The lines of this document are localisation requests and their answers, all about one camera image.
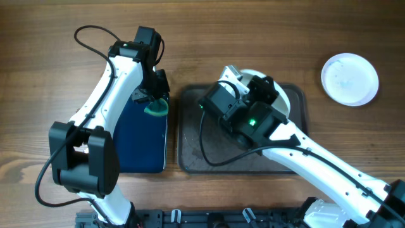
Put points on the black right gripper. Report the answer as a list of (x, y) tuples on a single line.
[(258, 87)]

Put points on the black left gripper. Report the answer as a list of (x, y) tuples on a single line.
[(162, 87)]

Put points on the white plate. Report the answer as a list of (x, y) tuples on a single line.
[(282, 103), (349, 79)]

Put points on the green yellow sponge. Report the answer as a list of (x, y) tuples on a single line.
[(157, 108)]

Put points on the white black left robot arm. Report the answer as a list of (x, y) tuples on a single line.
[(83, 157)]

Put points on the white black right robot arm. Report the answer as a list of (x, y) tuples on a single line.
[(254, 112)]

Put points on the dark brown serving tray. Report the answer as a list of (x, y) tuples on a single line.
[(217, 145)]

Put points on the black water tray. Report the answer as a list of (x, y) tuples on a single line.
[(141, 140)]

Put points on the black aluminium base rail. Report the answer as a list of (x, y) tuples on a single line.
[(247, 217)]

